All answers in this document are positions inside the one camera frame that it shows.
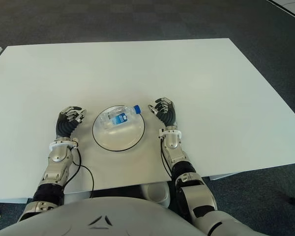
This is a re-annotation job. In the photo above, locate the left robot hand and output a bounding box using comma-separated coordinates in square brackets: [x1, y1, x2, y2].
[55, 106, 87, 140]

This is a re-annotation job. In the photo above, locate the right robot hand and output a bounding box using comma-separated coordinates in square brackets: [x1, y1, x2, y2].
[147, 97, 177, 127]

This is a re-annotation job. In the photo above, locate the clear water bottle blue cap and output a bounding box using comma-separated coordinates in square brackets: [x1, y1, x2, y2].
[99, 104, 142, 130]

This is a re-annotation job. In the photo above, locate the white plate black rim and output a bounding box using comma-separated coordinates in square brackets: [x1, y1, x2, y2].
[92, 105, 146, 151]

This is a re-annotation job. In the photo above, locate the white robot leg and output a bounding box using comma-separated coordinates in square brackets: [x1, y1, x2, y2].
[140, 183, 171, 209]

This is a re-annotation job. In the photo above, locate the grey robot torso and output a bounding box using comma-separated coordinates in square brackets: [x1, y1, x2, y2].
[0, 196, 195, 236]

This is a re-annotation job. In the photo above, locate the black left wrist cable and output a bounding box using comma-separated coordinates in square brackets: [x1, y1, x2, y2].
[63, 142, 94, 198]

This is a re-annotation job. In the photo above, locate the grey table frame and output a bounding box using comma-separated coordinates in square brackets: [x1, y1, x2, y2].
[63, 191, 94, 200]

